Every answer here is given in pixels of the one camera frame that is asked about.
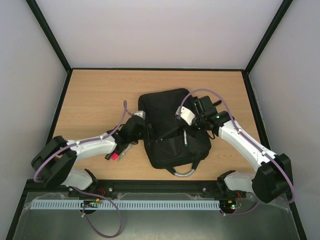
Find blue capped white pen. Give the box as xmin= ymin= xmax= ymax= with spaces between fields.
xmin=183 ymin=129 xmax=188 ymax=147

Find black student backpack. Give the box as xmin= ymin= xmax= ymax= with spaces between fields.
xmin=138 ymin=88 xmax=212 ymax=177

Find grey white pen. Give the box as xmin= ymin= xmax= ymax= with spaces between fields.
xmin=119 ymin=144 xmax=132 ymax=159

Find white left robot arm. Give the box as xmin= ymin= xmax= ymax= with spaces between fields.
xmin=31 ymin=110 xmax=146 ymax=191

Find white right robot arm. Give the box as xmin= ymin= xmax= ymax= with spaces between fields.
xmin=177 ymin=96 xmax=296 ymax=203

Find pink highlighter marker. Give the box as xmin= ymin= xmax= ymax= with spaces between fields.
xmin=110 ymin=153 xmax=119 ymax=161

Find black marker pen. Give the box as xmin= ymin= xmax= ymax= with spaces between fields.
xmin=104 ymin=153 xmax=113 ymax=160

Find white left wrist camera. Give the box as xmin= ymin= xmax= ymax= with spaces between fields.
xmin=133 ymin=110 xmax=146 ymax=120

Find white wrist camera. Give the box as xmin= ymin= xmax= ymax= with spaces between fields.
xmin=133 ymin=110 xmax=146 ymax=120
xmin=175 ymin=106 xmax=196 ymax=126

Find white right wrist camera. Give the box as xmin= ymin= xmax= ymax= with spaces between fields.
xmin=175 ymin=106 xmax=196 ymax=126

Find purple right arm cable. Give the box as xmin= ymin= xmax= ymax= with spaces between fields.
xmin=174 ymin=88 xmax=296 ymax=217

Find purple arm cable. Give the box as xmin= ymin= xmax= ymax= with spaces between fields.
xmin=33 ymin=99 xmax=141 ymax=238
xmin=174 ymin=88 xmax=296 ymax=217

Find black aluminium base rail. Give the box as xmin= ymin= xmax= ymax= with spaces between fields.
xmin=24 ymin=178 xmax=253 ymax=198

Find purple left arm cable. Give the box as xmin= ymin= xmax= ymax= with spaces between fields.
xmin=33 ymin=99 xmax=141 ymax=238

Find light blue slotted cable duct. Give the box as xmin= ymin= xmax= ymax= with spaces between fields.
xmin=30 ymin=199 xmax=220 ymax=211

